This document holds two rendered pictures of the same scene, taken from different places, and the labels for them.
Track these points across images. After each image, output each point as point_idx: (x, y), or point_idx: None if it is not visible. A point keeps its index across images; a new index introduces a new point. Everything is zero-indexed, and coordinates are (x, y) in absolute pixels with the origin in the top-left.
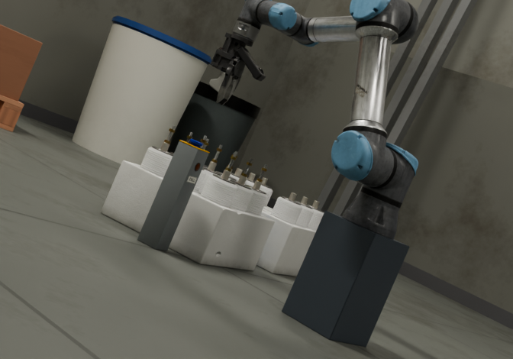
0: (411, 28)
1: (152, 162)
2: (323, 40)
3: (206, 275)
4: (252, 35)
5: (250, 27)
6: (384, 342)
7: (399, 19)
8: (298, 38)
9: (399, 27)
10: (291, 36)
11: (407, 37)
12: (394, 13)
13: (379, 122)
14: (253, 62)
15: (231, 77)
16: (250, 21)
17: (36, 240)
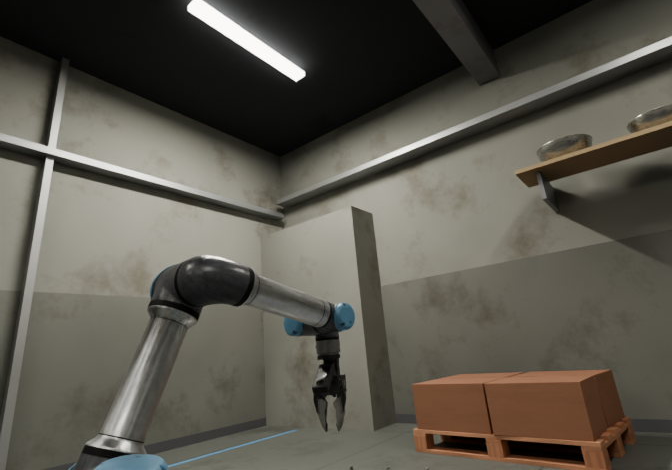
0: (179, 283)
1: None
2: (307, 323)
3: None
4: (319, 349)
5: (316, 343)
6: None
7: (164, 287)
8: (324, 330)
9: (172, 293)
10: (320, 332)
11: (187, 293)
12: (157, 287)
13: (100, 432)
14: (317, 376)
15: (322, 399)
16: (315, 338)
17: None
